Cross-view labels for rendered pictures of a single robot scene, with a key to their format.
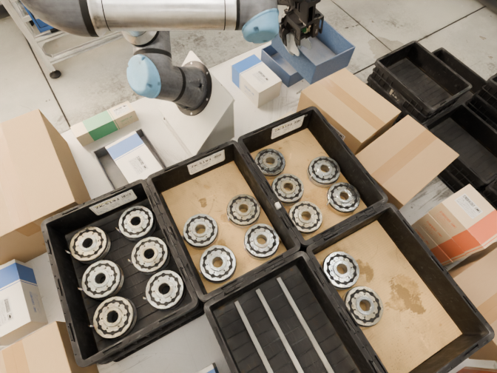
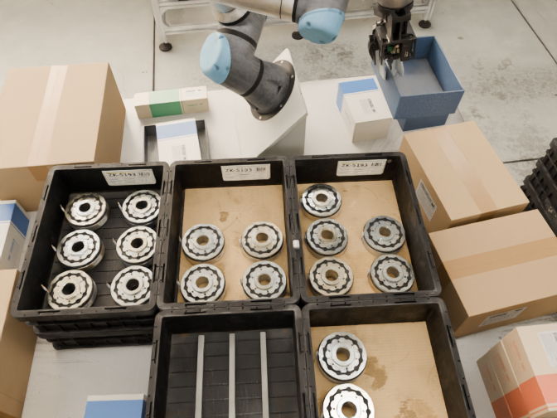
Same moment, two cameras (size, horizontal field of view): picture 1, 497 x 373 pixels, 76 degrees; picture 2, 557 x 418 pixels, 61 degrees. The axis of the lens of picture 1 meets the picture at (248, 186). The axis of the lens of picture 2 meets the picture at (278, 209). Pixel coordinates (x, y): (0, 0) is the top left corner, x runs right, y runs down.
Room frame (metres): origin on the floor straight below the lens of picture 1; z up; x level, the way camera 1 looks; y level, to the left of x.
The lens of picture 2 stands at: (-0.12, -0.29, 1.84)
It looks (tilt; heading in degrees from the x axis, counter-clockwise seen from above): 56 degrees down; 28
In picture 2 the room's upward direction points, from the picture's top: straight up
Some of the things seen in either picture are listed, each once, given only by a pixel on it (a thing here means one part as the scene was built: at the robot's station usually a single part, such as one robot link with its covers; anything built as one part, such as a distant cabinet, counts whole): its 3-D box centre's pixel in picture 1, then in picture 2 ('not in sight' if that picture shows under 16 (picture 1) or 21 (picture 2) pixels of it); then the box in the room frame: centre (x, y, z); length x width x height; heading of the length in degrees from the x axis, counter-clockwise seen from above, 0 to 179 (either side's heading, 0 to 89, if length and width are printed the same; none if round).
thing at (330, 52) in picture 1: (310, 45); (414, 75); (0.81, -0.17, 1.10); 0.20 x 0.15 x 0.07; 37
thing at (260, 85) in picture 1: (254, 80); (361, 108); (1.02, -0.01, 0.75); 0.20 x 0.12 x 0.09; 39
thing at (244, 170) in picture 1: (221, 218); (231, 238); (0.34, 0.08, 0.87); 0.40 x 0.30 x 0.11; 31
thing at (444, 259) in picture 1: (440, 235); (520, 388); (0.36, -0.66, 0.74); 0.16 x 0.12 x 0.07; 35
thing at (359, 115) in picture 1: (344, 115); (454, 184); (0.82, -0.36, 0.78); 0.30 x 0.22 x 0.16; 42
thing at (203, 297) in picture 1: (220, 212); (229, 227); (0.34, 0.08, 0.92); 0.40 x 0.30 x 0.02; 31
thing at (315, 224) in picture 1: (305, 216); (331, 276); (0.36, -0.18, 0.86); 0.10 x 0.10 x 0.01
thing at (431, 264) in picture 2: (308, 169); (357, 221); (0.49, -0.18, 0.92); 0.40 x 0.30 x 0.02; 31
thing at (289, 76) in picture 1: (287, 61); (415, 99); (1.15, -0.15, 0.74); 0.20 x 0.15 x 0.07; 40
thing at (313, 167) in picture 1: (324, 169); (384, 233); (0.53, -0.25, 0.86); 0.10 x 0.10 x 0.01
